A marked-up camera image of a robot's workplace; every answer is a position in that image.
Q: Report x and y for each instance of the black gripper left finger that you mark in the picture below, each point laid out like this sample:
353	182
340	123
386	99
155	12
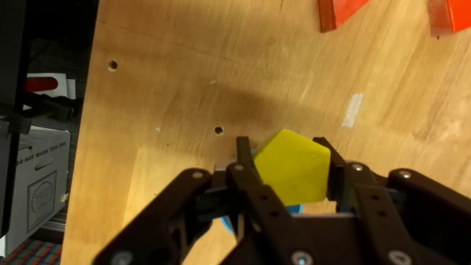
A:
165	230

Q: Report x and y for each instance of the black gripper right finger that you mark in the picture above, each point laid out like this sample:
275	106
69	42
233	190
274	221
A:
402	218

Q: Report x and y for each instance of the orange block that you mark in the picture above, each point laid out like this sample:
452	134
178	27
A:
449	17
333	14

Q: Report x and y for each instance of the right orange block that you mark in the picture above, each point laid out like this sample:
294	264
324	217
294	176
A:
449	17

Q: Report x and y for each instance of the left orange block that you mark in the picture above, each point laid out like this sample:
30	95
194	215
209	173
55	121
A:
333	14

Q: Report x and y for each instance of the blue plastic cup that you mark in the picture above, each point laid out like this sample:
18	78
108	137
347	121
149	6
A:
293	210

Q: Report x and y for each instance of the yellow pentagon block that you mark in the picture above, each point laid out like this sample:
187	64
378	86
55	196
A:
294	167

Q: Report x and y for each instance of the white cardboard box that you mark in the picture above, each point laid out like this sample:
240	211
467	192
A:
40	184

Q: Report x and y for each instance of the red white object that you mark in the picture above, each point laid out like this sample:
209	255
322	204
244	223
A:
52	84

